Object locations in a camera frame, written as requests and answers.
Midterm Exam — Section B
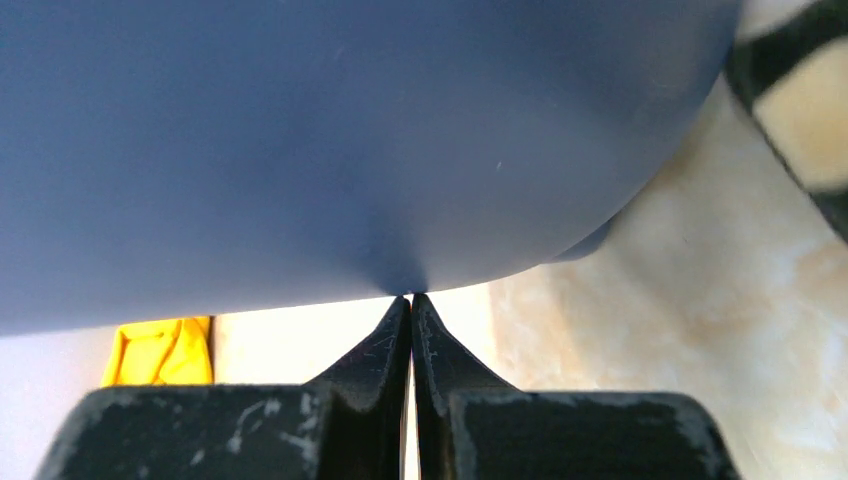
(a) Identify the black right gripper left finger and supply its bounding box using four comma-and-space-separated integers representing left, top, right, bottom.
36, 298, 411, 479

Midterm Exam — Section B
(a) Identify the blue plastic trash bin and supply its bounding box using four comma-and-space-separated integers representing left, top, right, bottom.
1, 1, 740, 335

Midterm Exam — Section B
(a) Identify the yellow crumpled cloth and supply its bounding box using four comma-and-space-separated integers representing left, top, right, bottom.
100, 316, 214, 387

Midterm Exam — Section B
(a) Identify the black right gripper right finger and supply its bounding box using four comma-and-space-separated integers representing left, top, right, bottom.
411, 294, 738, 479

